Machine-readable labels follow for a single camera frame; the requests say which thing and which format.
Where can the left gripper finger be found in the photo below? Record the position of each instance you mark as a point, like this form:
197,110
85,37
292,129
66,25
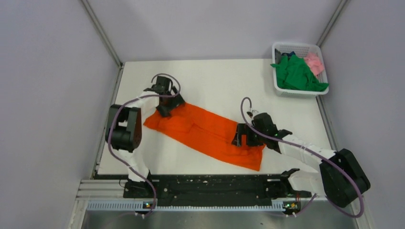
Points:
177,100
165,110

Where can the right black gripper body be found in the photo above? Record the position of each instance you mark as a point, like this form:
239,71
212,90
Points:
260,139

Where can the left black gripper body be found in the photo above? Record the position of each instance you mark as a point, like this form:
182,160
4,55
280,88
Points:
170,100

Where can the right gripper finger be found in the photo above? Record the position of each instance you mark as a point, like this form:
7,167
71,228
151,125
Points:
243,129
238,140

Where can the orange t shirt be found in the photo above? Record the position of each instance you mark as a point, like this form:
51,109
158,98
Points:
207,133

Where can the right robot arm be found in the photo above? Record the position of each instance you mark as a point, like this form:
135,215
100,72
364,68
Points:
337,175

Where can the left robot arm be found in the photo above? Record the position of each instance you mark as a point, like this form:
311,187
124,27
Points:
124,124

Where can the green t shirt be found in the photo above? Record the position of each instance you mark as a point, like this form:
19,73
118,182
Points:
292,73

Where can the white plastic basket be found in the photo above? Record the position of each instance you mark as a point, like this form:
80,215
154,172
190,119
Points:
301,50

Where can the dark blue t shirt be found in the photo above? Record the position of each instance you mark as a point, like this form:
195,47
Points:
288,54

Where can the pink t shirt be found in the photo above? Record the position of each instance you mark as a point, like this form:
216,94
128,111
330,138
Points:
314,63

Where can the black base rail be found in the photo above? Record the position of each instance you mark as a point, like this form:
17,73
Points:
214,190

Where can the white cable duct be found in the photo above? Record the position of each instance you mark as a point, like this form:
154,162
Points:
127,204

